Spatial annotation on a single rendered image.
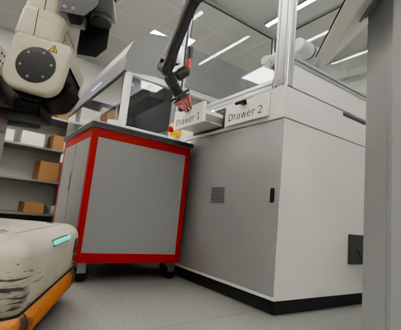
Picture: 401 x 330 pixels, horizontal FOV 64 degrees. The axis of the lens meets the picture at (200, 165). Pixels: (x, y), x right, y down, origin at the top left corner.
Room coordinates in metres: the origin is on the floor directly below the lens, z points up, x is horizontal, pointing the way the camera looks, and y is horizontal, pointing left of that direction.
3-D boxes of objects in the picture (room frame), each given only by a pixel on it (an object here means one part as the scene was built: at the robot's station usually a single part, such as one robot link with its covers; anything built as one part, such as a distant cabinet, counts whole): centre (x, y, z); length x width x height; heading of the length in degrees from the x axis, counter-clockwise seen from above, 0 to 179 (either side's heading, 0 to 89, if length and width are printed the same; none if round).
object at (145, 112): (3.35, 0.66, 1.13); 1.78 x 1.14 x 0.45; 34
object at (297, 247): (1.97, -0.44, 0.40); 1.03 x 0.95 x 0.80; 34
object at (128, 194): (1.91, 0.46, 0.38); 0.62 x 0.58 x 0.76; 34
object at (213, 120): (1.79, -0.09, 0.86); 0.40 x 0.26 x 0.06; 124
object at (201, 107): (1.67, 0.09, 0.87); 0.29 x 0.02 x 0.11; 34
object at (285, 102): (1.98, -0.44, 0.87); 1.02 x 0.95 x 0.14; 34
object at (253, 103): (1.48, -0.19, 0.87); 0.29 x 0.02 x 0.11; 34
